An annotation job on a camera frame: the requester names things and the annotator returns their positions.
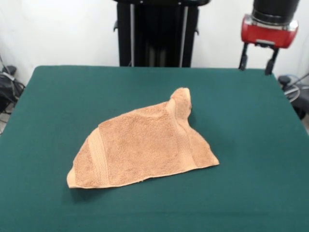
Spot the dark green table cloth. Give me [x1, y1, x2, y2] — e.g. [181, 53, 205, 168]
[0, 65, 309, 232]

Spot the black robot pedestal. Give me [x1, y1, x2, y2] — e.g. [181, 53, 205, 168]
[112, 0, 211, 68]

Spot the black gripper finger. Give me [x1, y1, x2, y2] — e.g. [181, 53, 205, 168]
[238, 43, 250, 72]
[264, 48, 281, 76]

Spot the tan terry towel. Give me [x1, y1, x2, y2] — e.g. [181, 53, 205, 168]
[67, 87, 220, 189]

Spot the black equipment base with cables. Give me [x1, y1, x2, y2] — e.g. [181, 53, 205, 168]
[0, 65, 26, 114]

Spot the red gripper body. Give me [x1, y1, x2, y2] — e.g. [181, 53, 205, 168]
[240, 14, 299, 49]

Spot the grey stand base with cables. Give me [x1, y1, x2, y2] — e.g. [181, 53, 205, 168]
[277, 73, 309, 120]

